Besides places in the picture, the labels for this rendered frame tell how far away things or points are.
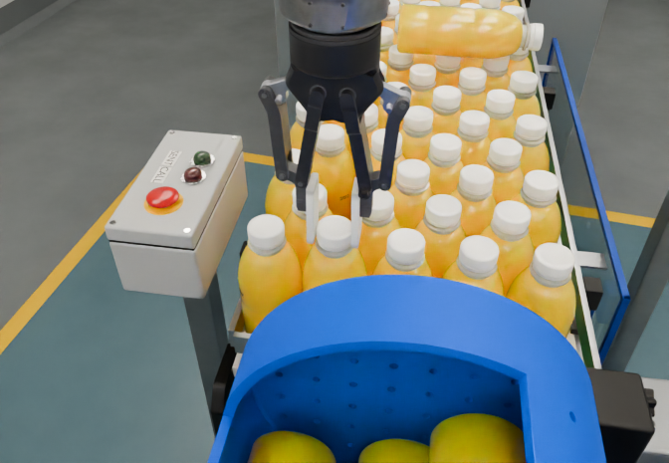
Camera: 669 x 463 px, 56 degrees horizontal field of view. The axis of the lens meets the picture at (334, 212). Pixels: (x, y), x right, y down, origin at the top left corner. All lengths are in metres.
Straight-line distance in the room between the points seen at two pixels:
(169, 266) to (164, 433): 1.17
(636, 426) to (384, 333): 0.35
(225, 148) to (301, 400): 0.37
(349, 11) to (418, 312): 0.22
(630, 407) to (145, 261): 0.53
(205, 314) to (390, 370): 0.44
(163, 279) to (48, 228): 1.86
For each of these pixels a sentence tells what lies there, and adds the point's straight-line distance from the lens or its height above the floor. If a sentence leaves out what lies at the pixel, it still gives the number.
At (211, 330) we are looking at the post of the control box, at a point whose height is 0.85.
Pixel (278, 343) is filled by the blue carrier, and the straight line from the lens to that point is 0.44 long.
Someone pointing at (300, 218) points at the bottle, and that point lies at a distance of 0.71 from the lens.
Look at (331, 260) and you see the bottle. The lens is 0.65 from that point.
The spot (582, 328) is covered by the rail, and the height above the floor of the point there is 0.97.
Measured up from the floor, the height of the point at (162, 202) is 1.11.
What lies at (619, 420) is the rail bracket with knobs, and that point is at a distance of 0.69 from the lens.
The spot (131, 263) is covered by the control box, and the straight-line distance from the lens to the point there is 0.74.
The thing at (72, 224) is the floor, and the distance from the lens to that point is 2.56.
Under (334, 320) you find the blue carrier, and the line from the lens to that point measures 0.42.
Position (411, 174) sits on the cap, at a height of 1.11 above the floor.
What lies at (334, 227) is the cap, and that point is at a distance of 0.65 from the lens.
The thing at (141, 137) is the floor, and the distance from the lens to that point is 2.98.
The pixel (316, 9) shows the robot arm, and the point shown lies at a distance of 0.48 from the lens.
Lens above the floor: 1.54
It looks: 40 degrees down
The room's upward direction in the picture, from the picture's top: straight up
